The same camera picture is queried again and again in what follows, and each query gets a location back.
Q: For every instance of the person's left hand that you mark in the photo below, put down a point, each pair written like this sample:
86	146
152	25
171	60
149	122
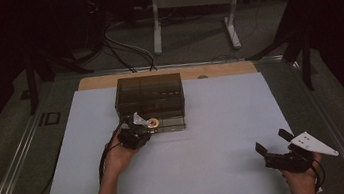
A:
117	158

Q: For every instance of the smoked plastic drawer chest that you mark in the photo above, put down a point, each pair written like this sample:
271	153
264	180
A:
149	95

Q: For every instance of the person's right hand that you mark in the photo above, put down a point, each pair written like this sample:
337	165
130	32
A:
302	184

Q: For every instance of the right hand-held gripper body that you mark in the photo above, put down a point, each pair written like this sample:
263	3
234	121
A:
291	162

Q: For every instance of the black tripod stand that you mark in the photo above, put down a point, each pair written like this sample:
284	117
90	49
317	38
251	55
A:
305	59
31	85

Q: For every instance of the white paper sheet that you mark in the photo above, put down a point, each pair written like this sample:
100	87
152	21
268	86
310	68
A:
201	157

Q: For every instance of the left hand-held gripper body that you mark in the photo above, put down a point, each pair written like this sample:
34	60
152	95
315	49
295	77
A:
133	135

